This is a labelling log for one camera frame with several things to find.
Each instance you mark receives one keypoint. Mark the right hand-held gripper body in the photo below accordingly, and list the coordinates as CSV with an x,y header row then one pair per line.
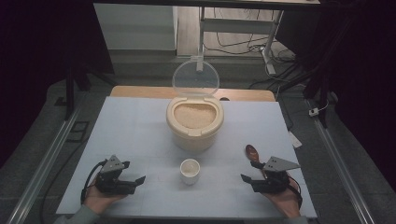
x,y
274,183

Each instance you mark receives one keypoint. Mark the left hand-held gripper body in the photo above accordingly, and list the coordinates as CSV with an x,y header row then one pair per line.
x,y
109,183

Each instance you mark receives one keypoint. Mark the brown wooden spoon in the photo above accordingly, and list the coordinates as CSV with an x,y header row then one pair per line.
x,y
251,153

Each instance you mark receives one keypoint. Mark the white cup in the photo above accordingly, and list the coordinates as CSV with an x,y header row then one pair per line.
x,y
190,175

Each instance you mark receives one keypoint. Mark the beige rice container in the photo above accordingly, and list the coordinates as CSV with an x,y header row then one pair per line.
x,y
194,140

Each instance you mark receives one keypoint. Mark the uncooked rice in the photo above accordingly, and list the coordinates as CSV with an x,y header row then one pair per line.
x,y
194,115

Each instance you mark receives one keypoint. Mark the person's left hand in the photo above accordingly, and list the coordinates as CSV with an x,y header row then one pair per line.
x,y
97,200

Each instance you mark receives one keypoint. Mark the person's right hand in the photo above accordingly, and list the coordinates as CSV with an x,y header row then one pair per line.
x,y
285,201

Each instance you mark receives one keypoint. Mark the white paper tag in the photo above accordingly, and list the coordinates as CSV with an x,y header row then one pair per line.
x,y
295,140

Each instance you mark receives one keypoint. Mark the black floor plate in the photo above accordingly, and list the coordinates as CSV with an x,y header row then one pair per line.
x,y
78,131

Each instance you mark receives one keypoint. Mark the small white box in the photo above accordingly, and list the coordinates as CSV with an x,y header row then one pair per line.
x,y
313,112

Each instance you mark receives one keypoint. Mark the black metal stand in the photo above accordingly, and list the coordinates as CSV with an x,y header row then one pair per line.
x,y
69,93
323,90

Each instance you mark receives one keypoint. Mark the clear round container lid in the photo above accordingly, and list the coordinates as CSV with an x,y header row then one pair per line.
x,y
196,77

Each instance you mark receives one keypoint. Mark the dark curtain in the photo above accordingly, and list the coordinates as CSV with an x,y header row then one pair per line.
x,y
37,62
364,77

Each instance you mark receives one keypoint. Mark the aluminium floor rail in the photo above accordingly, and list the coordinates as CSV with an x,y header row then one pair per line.
x,y
339,161
46,161

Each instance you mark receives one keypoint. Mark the white desk frame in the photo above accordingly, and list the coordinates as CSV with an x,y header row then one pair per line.
x,y
236,25

